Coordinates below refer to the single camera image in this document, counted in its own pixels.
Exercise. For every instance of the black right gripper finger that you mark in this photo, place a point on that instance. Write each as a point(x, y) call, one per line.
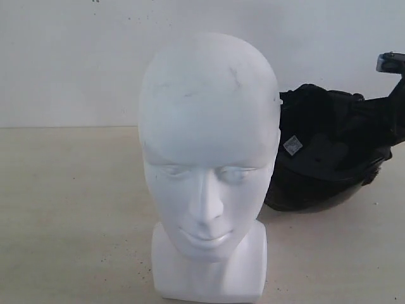
point(392, 107)

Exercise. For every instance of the white mannequin head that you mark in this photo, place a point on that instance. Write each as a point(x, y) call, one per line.
point(209, 128)

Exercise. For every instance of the black helmet with tinted visor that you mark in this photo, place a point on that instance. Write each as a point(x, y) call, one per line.
point(332, 143)

